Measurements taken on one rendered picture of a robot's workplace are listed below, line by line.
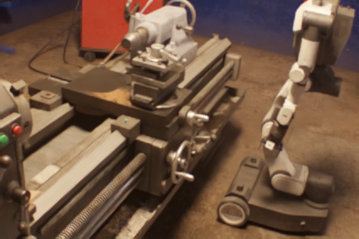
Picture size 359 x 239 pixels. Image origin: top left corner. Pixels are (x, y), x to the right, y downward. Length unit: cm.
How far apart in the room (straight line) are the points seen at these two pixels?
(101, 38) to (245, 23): 199
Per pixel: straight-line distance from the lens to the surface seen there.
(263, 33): 591
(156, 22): 248
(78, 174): 174
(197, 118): 205
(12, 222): 142
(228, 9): 597
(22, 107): 154
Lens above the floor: 185
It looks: 26 degrees down
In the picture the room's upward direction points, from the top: 6 degrees clockwise
